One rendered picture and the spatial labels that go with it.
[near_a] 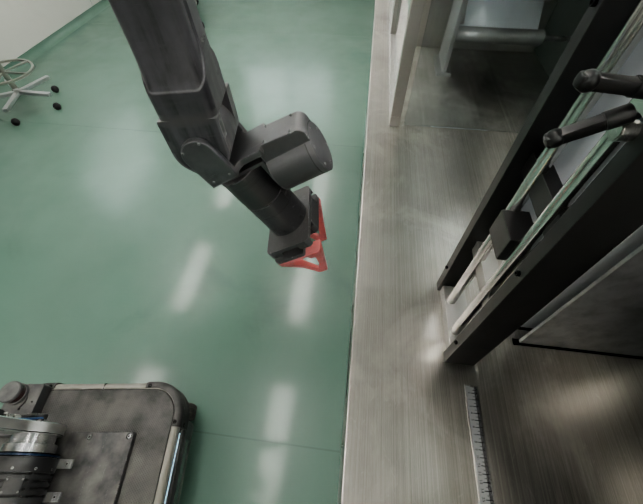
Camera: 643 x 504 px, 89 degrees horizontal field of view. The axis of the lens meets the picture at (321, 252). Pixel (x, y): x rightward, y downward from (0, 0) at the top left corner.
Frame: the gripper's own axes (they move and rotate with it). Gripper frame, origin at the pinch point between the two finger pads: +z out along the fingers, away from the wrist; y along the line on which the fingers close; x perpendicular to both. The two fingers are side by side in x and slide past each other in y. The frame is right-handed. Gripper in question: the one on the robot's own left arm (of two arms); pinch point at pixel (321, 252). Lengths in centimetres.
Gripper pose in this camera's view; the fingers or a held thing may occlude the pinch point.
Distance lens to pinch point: 52.2
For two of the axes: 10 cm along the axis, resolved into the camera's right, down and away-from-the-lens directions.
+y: -0.1, -8.1, 5.9
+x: -8.7, 3.0, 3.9
